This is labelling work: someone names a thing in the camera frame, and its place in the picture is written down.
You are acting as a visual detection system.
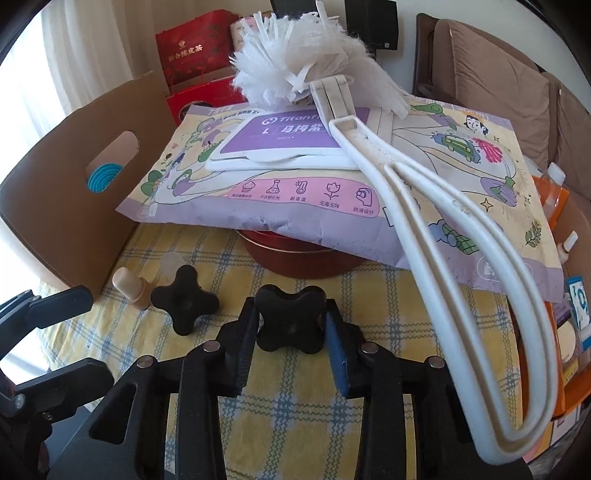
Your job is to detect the brown cardboard box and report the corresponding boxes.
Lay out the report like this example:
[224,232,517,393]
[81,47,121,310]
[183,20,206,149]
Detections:
[0,69,169,301]

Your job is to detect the red gift bag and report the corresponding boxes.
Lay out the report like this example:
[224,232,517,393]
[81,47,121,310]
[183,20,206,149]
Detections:
[156,11,235,88]

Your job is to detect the black star knob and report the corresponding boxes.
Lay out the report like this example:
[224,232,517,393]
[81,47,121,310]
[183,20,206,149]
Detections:
[151,265,221,337]
[255,285,329,355]

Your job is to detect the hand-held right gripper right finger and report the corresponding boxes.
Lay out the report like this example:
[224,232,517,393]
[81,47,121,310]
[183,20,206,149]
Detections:
[323,300,485,480]

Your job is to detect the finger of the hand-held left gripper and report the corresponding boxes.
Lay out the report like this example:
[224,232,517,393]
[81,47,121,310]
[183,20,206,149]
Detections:
[0,285,94,342]
[0,359,115,425]

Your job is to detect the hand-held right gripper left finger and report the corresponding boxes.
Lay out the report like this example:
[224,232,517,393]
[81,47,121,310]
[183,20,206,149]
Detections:
[55,295,259,480]

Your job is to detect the red bowl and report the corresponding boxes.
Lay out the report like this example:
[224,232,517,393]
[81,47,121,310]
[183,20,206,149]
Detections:
[238,228,370,280]

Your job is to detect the yellow plaid tablecloth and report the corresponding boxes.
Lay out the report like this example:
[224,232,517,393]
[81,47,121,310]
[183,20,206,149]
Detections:
[37,222,555,480]

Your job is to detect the orange box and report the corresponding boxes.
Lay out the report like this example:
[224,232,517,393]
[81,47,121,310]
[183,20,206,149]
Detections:
[531,173,591,421]

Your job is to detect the black speaker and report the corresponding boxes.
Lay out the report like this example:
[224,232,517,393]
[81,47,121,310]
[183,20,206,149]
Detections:
[346,0,400,49]
[270,0,319,14]

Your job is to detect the blue and white packet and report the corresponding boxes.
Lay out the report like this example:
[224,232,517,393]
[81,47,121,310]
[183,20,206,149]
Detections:
[566,274,591,347]

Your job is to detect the small brown sofa cushion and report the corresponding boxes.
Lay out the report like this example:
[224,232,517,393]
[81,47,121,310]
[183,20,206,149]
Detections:
[542,71,591,171]

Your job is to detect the large brown sofa cushion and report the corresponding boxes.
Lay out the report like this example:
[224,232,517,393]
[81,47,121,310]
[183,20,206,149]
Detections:
[434,19,552,153]

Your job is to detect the purple illustrated glove packet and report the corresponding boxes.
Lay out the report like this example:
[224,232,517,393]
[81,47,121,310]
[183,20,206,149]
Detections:
[115,95,566,303]

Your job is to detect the red box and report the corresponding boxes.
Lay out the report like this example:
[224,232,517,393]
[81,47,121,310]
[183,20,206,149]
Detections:
[166,78,245,127]

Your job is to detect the white curtain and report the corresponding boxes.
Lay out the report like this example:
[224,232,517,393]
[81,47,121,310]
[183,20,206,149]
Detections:
[0,0,162,176]

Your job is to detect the brown sofa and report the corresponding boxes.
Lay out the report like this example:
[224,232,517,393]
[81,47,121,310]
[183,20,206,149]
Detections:
[413,13,591,185]

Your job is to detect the white duster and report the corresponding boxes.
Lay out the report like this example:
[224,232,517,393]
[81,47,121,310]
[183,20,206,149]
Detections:
[229,0,566,464]

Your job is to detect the blue spiral disc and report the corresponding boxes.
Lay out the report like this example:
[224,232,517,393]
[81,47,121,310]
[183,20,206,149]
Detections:
[88,161,124,192]

